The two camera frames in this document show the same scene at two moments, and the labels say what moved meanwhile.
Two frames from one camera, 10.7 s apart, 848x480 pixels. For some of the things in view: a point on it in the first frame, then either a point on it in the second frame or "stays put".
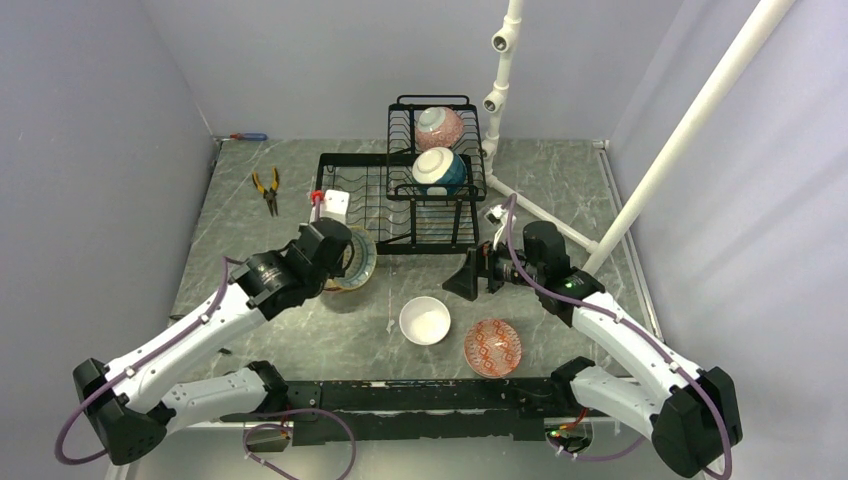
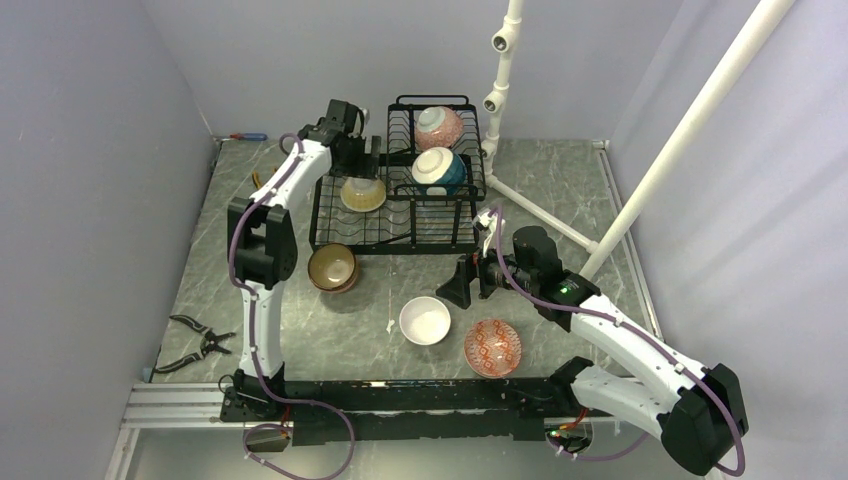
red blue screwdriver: (251, 136) stays put
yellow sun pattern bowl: (362, 265) to (362, 193)
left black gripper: (337, 270) to (365, 166)
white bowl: (425, 320) stays put
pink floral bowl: (438, 127) stays put
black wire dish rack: (422, 198) stays put
